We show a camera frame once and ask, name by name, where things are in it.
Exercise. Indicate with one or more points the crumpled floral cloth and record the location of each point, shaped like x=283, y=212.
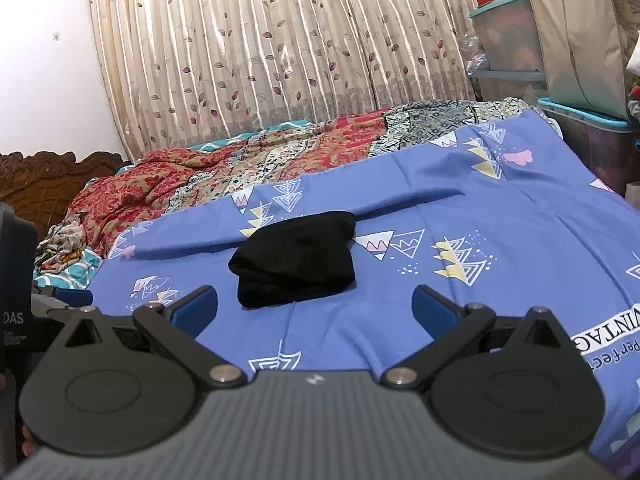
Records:
x=62, y=240

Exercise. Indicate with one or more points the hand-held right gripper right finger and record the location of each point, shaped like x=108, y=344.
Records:
x=434, y=310

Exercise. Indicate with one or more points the black pants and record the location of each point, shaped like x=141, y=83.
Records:
x=295, y=265

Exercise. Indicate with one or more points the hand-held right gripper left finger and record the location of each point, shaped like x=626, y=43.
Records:
x=196, y=310

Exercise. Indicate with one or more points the clear storage box teal lid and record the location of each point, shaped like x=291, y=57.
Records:
x=510, y=35

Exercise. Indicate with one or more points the beige leaf-print curtain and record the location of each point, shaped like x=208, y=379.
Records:
x=280, y=50

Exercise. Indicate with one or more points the red patterned blanket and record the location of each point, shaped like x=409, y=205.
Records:
x=210, y=170

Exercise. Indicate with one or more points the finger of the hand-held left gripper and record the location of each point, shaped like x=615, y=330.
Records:
x=62, y=294

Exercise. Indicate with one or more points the grey patterned batik cloth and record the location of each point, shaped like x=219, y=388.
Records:
x=450, y=120

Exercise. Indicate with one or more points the beige pillow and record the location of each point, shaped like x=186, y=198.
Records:
x=575, y=30

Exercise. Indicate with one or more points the large storage box teal lid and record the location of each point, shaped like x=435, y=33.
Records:
x=595, y=145

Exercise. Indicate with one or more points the blue printed bed sheet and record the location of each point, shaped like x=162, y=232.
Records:
x=500, y=220

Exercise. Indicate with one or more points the carved wooden headboard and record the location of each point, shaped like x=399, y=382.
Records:
x=50, y=185

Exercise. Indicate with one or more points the teal patterned sheet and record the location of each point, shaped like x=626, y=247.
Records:
x=67, y=272

